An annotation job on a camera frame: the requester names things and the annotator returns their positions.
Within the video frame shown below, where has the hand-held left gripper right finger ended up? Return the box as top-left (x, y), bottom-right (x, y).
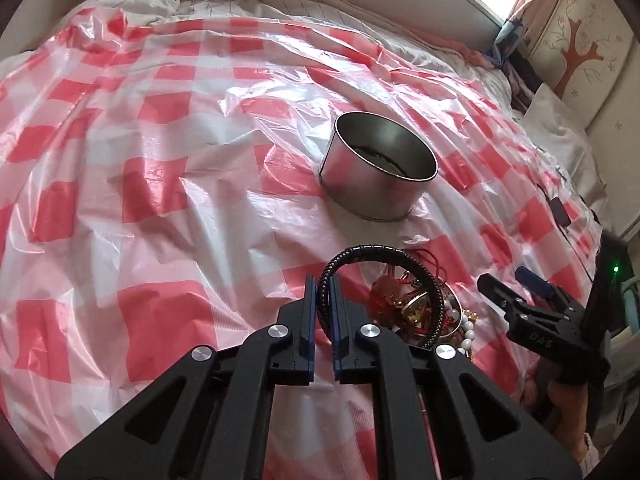
top-left (330, 275), bottom-right (584, 480)

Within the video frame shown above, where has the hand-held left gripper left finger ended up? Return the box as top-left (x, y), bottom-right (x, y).
top-left (54, 274), bottom-right (321, 480)

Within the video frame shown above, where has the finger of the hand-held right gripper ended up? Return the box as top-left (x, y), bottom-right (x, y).
top-left (476, 273), bottom-right (577, 362)
top-left (514, 266), bottom-right (584, 319)

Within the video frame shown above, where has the red string amber charm bracelet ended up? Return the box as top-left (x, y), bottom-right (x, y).
top-left (370, 247), bottom-right (451, 337)

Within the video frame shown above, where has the black braided bracelet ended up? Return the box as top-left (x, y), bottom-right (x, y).
top-left (318, 244), bottom-right (445, 352)

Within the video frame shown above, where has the round metal tin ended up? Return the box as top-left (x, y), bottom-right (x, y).
top-left (318, 111), bottom-right (439, 222)

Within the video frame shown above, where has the person's right hand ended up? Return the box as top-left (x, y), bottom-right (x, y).
top-left (519, 359), bottom-right (591, 462)

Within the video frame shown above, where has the small black device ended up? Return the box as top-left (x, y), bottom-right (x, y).
top-left (547, 197), bottom-right (573, 228)

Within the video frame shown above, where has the white pillow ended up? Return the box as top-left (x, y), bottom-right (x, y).
top-left (522, 82), bottom-right (608, 206)

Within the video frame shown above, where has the dark clothing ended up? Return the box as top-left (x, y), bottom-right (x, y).
top-left (505, 52), bottom-right (546, 116)

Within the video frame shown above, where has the red white checked plastic sheet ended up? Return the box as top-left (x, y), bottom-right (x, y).
top-left (0, 12), bottom-right (601, 480)

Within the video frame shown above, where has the blue cloth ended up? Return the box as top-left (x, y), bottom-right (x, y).
top-left (492, 17), bottom-right (526, 68)

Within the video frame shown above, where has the red tree wall sticker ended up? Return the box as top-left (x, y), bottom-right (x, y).
top-left (542, 2), bottom-right (631, 98)

